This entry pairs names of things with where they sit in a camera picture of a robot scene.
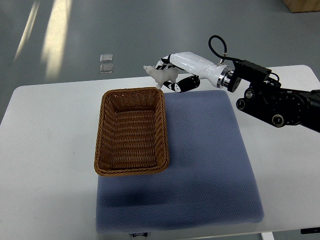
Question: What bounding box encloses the white bear figurine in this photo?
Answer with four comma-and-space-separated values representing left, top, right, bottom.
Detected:
143, 65, 178, 90

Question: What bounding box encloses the lower clear floor tile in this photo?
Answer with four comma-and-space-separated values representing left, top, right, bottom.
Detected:
100, 63, 114, 74

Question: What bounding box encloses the clear floor tile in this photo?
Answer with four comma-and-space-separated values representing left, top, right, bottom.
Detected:
100, 53, 113, 63
100, 63, 114, 74

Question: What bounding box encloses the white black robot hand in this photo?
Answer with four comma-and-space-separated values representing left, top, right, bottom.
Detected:
154, 52, 234, 93

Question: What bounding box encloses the wooden box corner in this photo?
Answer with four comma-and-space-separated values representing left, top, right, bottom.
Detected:
282, 0, 320, 13

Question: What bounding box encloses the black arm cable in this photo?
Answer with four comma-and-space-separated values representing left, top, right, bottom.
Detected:
208, 34, 241, 63

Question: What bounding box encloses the blue quilted mat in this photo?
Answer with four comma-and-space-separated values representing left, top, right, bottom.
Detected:
96, 90, 264, 234

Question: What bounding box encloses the upper clear floor tile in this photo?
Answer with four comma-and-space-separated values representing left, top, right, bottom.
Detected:
100, 53, 113, 63

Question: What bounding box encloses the black table control panel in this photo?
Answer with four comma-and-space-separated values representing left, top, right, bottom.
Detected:
300, 228, 320, 235

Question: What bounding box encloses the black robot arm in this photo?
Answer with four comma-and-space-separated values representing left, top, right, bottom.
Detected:
227, 60, 320, 132

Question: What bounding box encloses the brown wicker basket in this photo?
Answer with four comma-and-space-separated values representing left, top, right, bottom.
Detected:
94, 87, 170, 177

